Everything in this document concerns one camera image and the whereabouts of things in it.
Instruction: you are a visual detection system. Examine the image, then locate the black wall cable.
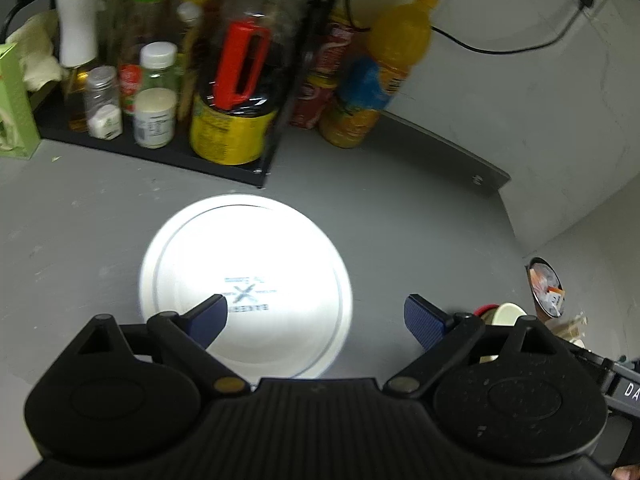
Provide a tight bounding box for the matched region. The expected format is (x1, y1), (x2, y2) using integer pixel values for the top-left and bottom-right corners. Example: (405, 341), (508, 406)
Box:
(431, 0), (596, 56)

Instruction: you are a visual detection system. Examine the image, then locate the trash bin with wrappers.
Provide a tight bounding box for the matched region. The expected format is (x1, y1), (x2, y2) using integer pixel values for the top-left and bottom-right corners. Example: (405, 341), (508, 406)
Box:
(525, 257), (566, 319)

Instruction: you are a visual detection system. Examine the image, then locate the pale crumpled cloth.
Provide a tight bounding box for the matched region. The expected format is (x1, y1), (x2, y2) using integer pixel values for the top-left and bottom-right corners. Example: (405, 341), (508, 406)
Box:
(5, 9), (71, 92)

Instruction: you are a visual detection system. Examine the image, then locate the plastic bag of packets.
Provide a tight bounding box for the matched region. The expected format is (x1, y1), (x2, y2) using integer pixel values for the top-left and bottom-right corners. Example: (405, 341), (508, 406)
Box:
(529, 262), (565, 313)

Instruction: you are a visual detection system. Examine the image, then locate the red snack can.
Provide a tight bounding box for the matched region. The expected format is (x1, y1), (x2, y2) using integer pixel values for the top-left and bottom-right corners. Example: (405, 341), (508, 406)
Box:
(289, 7), (361, 131)

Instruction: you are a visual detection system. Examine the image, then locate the green-label sauce bottle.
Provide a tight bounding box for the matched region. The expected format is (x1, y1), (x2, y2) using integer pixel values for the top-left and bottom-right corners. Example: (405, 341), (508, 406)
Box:
(116, 0), (173, 118)

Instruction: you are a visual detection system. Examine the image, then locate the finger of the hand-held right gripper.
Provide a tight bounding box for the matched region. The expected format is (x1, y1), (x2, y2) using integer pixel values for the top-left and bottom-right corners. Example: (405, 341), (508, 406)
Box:
(562, 337), (617, 378)

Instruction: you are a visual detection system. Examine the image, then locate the yellow-label condiment bottle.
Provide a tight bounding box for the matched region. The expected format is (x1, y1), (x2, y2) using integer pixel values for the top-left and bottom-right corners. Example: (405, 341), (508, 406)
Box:
(175, 0), (221, 123)

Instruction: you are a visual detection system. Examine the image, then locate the green carton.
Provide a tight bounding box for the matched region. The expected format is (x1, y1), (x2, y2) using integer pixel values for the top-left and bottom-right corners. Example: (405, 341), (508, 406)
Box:
(0, 42), (43, 160)

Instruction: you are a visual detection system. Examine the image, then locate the white plate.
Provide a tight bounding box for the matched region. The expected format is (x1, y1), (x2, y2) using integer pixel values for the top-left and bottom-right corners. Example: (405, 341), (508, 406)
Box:
(138, 194), (353, 380)

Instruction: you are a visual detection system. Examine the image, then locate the large dark sauce bottle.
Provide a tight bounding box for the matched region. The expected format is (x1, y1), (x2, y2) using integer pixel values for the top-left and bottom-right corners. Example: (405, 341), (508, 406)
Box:
(188, 0), (301, 167)

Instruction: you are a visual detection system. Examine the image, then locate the orange juice bottle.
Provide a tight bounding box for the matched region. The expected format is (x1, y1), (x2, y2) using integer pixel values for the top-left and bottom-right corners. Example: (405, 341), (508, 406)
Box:
(319, 0), (441, 150)

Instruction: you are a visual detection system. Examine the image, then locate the white-lid glass jar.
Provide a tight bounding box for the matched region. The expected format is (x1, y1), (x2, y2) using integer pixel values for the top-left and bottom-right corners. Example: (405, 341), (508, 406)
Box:
(133, 41), (179, 150)

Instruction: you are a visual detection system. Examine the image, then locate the black condiment rack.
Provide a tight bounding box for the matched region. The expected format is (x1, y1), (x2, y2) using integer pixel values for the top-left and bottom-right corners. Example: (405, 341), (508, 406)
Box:
(0, 0), (361, 190)

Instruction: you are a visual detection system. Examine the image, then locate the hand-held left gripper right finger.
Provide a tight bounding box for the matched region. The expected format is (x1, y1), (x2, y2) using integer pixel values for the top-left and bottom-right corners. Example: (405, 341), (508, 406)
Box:
(384, 293), (567, 395)

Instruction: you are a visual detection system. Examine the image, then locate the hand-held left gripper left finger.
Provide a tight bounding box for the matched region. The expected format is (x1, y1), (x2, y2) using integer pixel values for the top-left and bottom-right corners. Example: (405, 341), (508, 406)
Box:
(75, 293), (252, 397)

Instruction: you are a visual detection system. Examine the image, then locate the small clear spice shaker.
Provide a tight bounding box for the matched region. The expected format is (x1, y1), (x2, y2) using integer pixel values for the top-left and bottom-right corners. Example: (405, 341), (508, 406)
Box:
(83, 65), (124, 140)

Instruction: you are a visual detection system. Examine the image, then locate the white-cap oil bottle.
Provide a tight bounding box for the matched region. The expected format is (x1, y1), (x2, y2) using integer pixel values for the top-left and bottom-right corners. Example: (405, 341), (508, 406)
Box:
(54, 0), (103, 133)

